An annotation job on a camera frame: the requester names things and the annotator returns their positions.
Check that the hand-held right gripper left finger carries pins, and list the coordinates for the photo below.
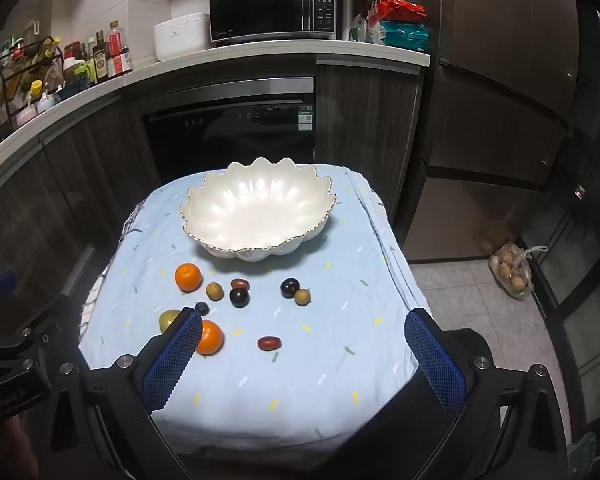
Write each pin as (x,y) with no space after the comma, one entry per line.
(172,360)

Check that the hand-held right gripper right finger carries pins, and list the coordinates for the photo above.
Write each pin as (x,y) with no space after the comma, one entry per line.
(437,365)

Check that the small green apple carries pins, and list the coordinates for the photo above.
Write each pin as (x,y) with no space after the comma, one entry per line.
(167,319)

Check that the orange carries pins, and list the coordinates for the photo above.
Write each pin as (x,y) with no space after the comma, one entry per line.
(188,277)
(212,337)

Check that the blueberry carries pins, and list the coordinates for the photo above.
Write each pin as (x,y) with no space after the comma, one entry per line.
(200,308)

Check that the tan longan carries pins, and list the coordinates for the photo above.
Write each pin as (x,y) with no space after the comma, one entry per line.
(214,290)
(302,296)

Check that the dark purple plum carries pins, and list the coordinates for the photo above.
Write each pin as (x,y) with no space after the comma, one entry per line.
(239,298)
(289,287)

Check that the red-brown jujube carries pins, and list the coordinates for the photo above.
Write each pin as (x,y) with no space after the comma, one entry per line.
(269,343)
(240,283)

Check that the white scalloped ceramic bowl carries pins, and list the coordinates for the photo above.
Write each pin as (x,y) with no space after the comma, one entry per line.
(255,205)

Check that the white plaid cloth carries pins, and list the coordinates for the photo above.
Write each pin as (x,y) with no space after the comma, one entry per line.
(91,300)

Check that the plastic bag of potatoes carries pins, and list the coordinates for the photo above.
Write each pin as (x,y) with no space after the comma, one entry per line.
(512,272)

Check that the light blue patterned tablecloth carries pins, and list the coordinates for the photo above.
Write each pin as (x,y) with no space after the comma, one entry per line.
(305,385)

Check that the dark tall cabinet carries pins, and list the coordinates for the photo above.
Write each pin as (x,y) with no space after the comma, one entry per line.
(595,210)

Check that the black built-in oven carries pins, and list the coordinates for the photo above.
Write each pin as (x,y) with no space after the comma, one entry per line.
(230,130)

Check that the dark wood kitchen counter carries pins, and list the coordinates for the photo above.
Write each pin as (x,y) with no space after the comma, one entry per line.
(360,120)

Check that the cluster of condiment bottles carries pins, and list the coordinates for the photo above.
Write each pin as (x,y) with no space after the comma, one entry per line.
(115,55)

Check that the dark brown refrigerator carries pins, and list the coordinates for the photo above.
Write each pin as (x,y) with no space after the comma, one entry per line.
(490,85)

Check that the white rice cooker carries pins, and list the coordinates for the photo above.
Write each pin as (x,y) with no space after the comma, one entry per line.
(180,40)

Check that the teal packet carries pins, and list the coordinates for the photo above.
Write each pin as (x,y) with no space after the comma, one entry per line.
(405,35)

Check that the white plastic bag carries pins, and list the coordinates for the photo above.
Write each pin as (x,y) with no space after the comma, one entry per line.
(365,30)

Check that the red snack packet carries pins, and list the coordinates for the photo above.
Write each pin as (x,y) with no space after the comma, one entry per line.
(400,10)

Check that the black microwave oven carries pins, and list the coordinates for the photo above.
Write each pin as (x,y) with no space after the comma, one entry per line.
(260,10)

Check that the clear film roll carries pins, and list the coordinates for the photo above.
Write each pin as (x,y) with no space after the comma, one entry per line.
(348,15)

